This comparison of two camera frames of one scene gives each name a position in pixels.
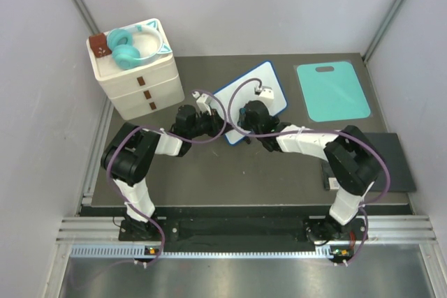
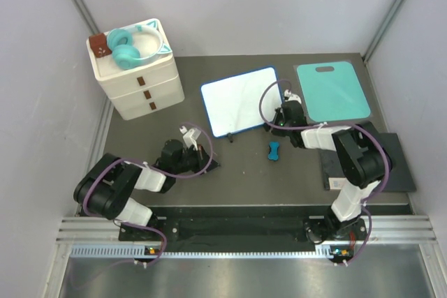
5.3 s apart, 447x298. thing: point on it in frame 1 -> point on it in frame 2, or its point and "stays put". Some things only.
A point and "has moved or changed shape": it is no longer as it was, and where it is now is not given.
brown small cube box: (98, 45) stays put
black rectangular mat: (401, 178) stays put
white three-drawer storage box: (140, 89) stays put
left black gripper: (216, 121) -> (202, 157)
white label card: (333, 183) stays put
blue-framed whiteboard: (267, 76) has moved or changed shape
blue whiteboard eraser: (242, 116) -> (273, 146)
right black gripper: (246, 126) -> (279, 114)
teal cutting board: (332, 95) stays put
